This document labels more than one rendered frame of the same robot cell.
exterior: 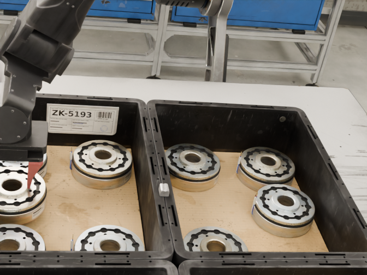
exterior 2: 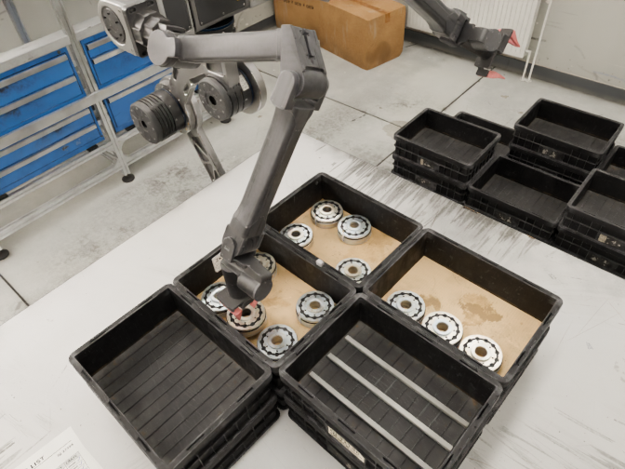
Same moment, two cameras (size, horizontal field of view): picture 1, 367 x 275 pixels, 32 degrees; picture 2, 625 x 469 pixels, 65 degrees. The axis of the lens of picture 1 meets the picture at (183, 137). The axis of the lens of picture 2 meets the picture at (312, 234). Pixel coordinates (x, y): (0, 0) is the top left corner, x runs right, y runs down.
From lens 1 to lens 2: 61 cm
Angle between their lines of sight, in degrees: 26
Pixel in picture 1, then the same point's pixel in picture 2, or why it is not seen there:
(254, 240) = (356, 253)
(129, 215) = (297, 284)
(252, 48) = not seen: hidden behind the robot
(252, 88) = (249, 162)
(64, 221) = (275, 309)
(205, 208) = (322, 253)
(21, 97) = (264, 274)
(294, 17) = not seen: hidden behind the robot
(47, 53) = (254, 243)
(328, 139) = (313, 167)
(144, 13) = (96, 139)
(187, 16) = (125, 123)
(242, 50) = not seen: hidden behind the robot
